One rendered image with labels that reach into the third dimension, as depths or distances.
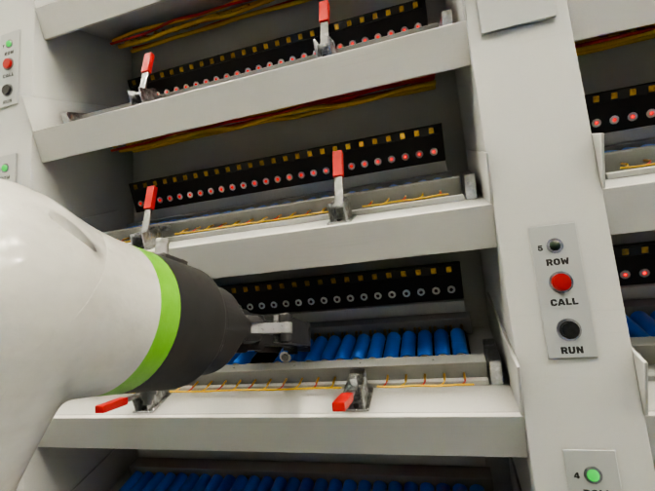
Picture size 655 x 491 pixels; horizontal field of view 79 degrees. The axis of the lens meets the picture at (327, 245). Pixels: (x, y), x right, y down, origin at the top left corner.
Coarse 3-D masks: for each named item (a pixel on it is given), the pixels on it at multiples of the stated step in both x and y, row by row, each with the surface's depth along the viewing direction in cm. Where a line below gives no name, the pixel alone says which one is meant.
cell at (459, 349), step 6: (456, 330) 50; (462, 330) 51; (450, 336) 50; (456, 336) 49; (462, 336) 49; (456, 342) 48; (462, 342) 47; (456, 348) 46; (462, 348) 46; (456, 354) 45; (468, 354) 45
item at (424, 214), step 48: (336, 144) 61; (384, 144) 59; (432, 144) 58; (144, 192) 71; (192, 192) 68; (240, 192) 66; (288, 192) 64; (336, 192) 46; (384, 192) 49; (432, 192) 48; (480, 192) 46; (144, 240) 51; (192, 240) 53; (240, 240) 47; (288, 240) 45; (336, 240) 44; (384, 240) 43; (432, 240) 41; (480, 240) 40
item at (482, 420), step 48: (432, 336) 54; (480, 336) 52; (48, 432) 52; (96, 432) 50; (144, 432) 48; (192, 432) 46; (240, 432) 44; (288, 432) 43; (336, 432) 42; (384, 432) 40; (432, 432) 39; (480, 432) 38
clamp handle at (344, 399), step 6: (354, 378) 42; (354, 384) 42; (348, 390) 41; (354, 390) 40; (342, 396) 38; (348, 396) 38; (336, 402) 36; (342, 402) 35; (348, 402) 37; (336, 408) 36; (342, 408) 35
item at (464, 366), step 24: (336, 360) 48; (360, 360) 46; (384, 360) 46; (408, 360) 45; (432, 360) 44; (456, 360) 43; (480, 360) 42; (192, 384) 52; (216, 384) 51; (384, 384) 43; (456, 384) 41
